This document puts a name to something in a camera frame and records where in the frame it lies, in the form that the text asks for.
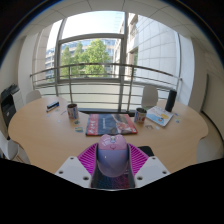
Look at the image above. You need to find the black and white office printer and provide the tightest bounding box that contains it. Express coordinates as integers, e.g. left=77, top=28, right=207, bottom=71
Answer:
left=0, top=83, right=24, bottom=129

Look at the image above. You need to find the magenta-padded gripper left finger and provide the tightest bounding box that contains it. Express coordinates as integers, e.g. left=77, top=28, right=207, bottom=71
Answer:
left=54, top=143, right=99, bottom=189

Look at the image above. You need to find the green tree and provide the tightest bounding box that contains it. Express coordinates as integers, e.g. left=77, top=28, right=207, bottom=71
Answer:
left=59, top=39, right=113, bottom=78

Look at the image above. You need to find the lilac computer mouse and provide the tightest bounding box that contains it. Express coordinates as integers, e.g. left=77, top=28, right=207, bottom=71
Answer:
left=96, top=133, right=130, bottom=178

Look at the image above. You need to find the blue and white mug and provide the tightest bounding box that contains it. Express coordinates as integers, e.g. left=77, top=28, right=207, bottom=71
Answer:
left=133, top=107, right=148, bottom=125

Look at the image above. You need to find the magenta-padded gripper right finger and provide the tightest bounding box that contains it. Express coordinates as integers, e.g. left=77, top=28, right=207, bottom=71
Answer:
left=128, top=143, right=172, bottom=189

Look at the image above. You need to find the grey metal balcony railing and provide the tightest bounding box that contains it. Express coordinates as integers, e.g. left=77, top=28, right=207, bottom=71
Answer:
left=29, top=62, right=184, bottom=113

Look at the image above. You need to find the black tall cylinder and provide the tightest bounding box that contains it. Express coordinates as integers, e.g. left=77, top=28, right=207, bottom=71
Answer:
left=164, top=88, right=178, bottom=113

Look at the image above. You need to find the light blue booklet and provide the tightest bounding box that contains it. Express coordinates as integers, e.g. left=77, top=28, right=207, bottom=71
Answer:
left=145, top=105, right=175, bottom=128

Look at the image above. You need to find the black printed mouse pad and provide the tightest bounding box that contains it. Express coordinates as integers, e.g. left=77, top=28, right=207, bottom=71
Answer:
left=91, top=145, right=155, bottom=190

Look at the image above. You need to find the red and dark magazine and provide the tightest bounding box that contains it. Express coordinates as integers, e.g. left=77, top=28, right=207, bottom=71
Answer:
left=85, top=113, right=139, bottom=137

